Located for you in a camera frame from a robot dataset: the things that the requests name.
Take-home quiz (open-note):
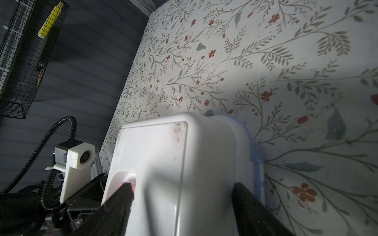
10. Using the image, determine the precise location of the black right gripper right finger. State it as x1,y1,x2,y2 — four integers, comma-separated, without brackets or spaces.
231,183,293,236

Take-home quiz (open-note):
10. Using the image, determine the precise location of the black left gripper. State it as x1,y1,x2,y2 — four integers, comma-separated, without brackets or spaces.
45,173,108,236

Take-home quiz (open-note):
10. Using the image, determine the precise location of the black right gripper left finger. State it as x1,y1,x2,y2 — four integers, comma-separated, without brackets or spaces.
71,183,134,236

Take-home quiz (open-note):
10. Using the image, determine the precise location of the white and blue tool box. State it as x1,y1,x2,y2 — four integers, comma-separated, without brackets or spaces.
103,112,265,236

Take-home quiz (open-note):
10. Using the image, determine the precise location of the floral table mat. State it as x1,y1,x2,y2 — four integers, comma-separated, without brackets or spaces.
99,1,378,236

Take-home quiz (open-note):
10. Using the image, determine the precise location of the yellow marker pen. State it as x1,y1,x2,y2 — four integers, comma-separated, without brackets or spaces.
38,1,65,39

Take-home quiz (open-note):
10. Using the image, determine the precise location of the black wire basket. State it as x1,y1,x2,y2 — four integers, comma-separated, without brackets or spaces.
1,1,69,119

